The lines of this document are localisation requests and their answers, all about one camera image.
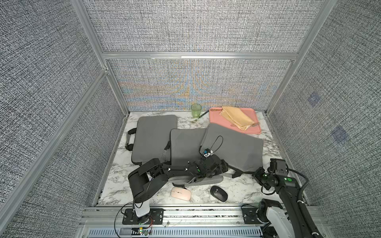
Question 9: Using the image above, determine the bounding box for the pink tray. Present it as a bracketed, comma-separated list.
[209, 108, 262, 134]

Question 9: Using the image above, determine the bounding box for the pink computer mouse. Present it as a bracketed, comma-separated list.
[171, 187, 191, 201]

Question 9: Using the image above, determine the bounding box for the grey laptop bag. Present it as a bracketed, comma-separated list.
[169, 129, 223, 188]
[199, 124, 264, 172]
[125, 115, 178, 166]

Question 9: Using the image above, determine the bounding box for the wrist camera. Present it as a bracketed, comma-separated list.
[268, 158, 288, 177]
[202, 149, 214, 158]

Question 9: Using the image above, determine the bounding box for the tan folded cloth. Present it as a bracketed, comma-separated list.
[220, 106, 256, 131]

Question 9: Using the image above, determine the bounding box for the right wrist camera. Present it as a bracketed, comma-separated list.
[268, 158, 288, 177]

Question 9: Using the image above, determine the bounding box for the black computer mouse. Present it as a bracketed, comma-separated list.
[210, 185, 228, 202]

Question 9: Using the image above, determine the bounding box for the green plastic cup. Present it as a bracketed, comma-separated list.
[191, 103, 202, 118]

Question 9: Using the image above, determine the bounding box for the aluminium front rail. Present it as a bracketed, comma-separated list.
[75, 204, 265, 238]

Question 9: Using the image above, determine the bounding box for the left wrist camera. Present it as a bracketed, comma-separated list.
[202, 149, 214, 158]

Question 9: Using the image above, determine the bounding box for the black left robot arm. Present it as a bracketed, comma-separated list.
[128, 154, 229, 218]

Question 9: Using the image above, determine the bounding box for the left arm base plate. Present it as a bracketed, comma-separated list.
[122, 208, 164, 226]

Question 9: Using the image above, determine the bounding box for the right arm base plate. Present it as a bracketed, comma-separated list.
[241, 206, 264, 225]

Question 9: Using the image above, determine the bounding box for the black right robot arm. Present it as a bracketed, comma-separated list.
[254, 167, 322, 238]

